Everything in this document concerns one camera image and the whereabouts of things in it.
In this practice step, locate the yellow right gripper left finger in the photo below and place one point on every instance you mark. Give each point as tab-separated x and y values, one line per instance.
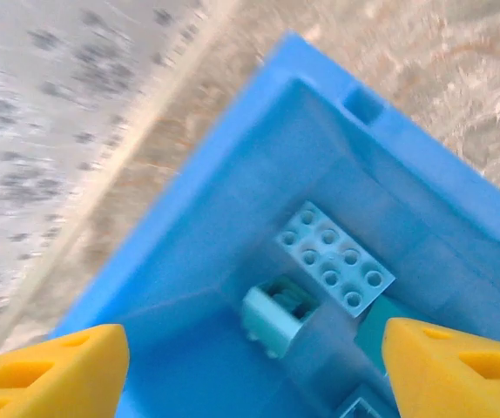
58	379

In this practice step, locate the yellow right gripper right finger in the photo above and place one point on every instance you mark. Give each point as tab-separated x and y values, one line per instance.
450	383

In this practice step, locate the teal flat lego piece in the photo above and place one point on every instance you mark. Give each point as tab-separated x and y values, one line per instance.
374	335

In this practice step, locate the blue framed lego piece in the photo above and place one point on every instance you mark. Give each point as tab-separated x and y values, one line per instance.
359	409

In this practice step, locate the light blue studded lego brick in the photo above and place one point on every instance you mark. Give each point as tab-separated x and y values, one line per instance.
335	261

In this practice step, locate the pale teal hollow lego piece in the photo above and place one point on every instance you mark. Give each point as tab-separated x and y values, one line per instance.
272	324

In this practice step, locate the grey patterned backdrop sheet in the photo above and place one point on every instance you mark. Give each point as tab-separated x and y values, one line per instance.
36	130

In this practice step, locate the blue plastic container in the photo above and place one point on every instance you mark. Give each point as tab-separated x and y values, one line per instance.
232	196

